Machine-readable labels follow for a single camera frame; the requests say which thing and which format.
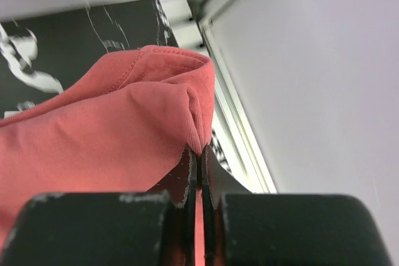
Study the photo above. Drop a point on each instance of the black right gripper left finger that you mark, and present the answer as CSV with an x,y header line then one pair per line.
x,y
178,240

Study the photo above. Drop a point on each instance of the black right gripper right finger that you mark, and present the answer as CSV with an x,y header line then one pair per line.
x,y
216,182

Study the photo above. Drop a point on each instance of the pink t shirt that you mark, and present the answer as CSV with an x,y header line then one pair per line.
x,y
122,127

